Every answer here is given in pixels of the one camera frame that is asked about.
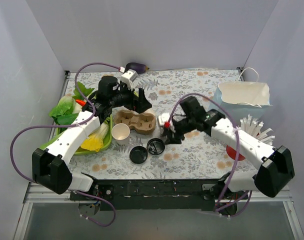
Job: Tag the purple eggplant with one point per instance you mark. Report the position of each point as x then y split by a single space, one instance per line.
138 67

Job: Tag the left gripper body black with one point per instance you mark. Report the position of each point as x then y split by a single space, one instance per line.
136 100

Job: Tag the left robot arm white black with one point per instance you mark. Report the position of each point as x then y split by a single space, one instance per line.
50 165

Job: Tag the yellow leafy cabbage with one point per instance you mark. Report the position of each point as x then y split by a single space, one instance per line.
95 141

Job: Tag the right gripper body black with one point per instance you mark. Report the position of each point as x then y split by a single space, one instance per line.
172 129

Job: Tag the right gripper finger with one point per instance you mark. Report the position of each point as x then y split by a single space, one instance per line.
169 136
178 137

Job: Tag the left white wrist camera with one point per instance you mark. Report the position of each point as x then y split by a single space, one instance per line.
128 76

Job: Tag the black plastic cup lid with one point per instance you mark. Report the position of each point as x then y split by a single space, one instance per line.
155 146

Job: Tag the aluminium rail frame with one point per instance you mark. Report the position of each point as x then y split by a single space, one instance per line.
47 215

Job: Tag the white paper coffee cup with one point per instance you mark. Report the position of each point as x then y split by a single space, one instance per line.
121 133

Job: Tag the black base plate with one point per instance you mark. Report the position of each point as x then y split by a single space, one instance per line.
165 194

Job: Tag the red cup holder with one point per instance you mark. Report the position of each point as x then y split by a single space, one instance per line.
232 154

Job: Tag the green plastic tray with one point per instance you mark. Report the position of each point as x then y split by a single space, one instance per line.
80 151

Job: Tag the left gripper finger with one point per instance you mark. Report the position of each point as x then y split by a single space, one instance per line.
135 100
142 103

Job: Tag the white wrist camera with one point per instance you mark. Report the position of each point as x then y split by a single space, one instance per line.
128 76
162 119

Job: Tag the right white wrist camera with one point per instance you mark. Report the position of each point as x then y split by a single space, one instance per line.
162 119

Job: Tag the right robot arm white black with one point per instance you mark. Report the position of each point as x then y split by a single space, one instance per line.
274 166

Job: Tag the green lettuce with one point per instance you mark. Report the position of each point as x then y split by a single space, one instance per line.
67 109

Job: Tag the light blue paper bag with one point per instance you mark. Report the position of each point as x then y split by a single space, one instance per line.
242 98

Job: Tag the orange carrot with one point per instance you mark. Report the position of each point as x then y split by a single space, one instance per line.
80 102

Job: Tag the brown cardboard cup carrier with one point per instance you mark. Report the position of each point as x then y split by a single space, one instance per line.
143 123

